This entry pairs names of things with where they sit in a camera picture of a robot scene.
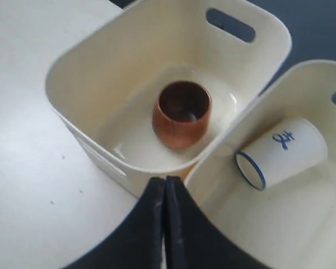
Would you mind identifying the white paper cup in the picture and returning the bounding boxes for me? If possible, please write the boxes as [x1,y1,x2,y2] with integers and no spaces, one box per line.
[235,117,328,191]

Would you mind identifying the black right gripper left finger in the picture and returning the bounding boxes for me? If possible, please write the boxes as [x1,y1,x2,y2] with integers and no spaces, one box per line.
[66,177,165,268]

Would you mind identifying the cream bin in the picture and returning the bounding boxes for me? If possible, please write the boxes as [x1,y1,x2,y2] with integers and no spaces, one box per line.
[185,59,336,268]
[45,1,292,196]

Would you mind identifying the cream bin left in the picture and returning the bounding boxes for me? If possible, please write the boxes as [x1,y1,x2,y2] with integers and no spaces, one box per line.
[45,1,292,196]

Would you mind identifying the brown wooden cup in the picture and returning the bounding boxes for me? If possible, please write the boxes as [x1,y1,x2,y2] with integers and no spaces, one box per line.
[152,80,212,150]

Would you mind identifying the cream bin middle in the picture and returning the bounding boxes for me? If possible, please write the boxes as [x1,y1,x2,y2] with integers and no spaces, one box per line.
[185,59,336,268]

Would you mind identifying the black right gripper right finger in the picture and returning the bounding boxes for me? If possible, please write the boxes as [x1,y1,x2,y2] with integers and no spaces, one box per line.
[165,176,268,268]

